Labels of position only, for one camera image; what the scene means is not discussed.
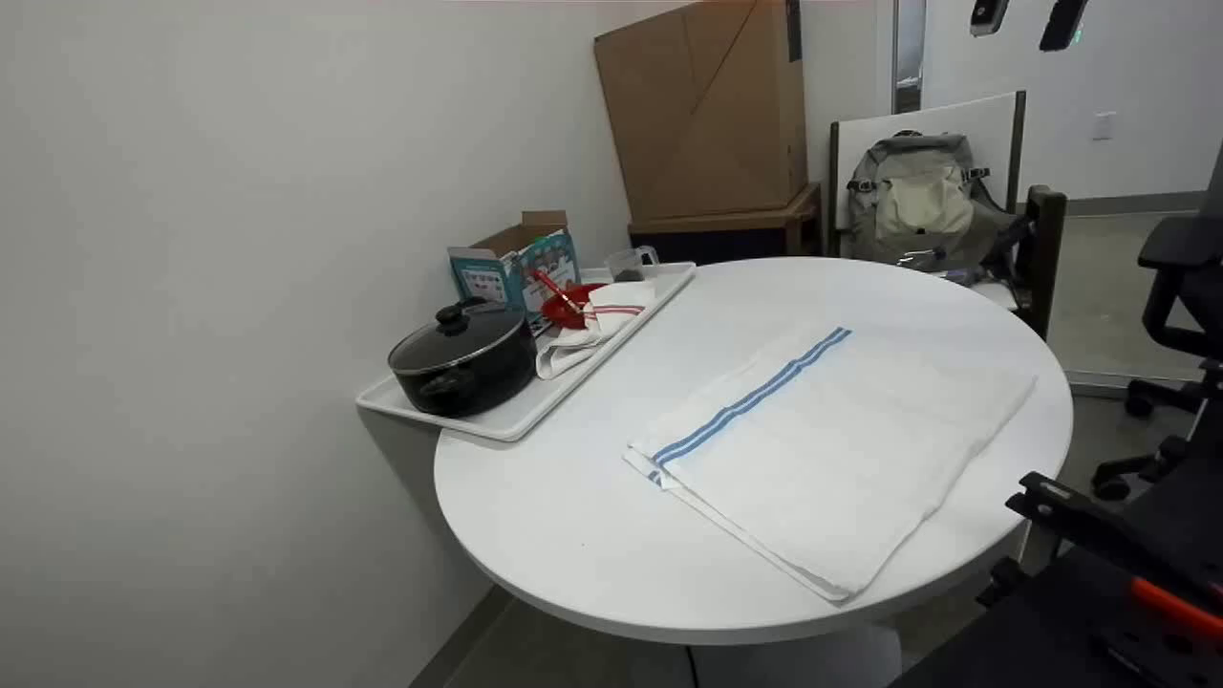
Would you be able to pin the small blue printed cardboard box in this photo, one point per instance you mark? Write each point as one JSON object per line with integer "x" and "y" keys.
{"x": 509, "y": 270}

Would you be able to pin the white rectangular tray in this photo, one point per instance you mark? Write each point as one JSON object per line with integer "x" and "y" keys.
{"x": 509, "y": 420}

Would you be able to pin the white table pedestal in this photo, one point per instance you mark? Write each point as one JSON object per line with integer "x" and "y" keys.
{"x": 789, "y": 657}

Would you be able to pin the white cloth with red stripe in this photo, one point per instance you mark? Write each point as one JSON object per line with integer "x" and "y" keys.
{"x": 616, "y": 311}

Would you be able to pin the white towel with blue stripe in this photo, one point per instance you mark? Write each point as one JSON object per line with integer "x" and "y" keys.
{"x": 825, "y": 459}

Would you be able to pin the black office chair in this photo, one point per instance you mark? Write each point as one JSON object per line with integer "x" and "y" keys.
{"x": 1184, "y": 280}

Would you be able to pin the large brown cardboard box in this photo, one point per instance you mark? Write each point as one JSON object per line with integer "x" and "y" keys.
{"x": 699, "y": 115}

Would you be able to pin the white wall outlet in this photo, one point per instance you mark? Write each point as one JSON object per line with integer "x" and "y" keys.
{"x": 1103, "y": 122}

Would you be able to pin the black pot with lid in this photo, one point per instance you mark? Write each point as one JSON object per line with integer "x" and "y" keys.
{"x": 458, "y": 363}

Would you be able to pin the low dark wooden table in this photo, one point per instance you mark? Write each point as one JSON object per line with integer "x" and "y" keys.
{"x": 728, "y": 238}

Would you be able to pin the red plastic utensil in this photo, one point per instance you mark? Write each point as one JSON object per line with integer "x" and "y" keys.
{"x": 564, "y": 311}

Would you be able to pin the grey backpack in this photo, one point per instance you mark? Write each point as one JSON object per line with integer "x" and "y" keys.
{"x": 923, "y": 195}

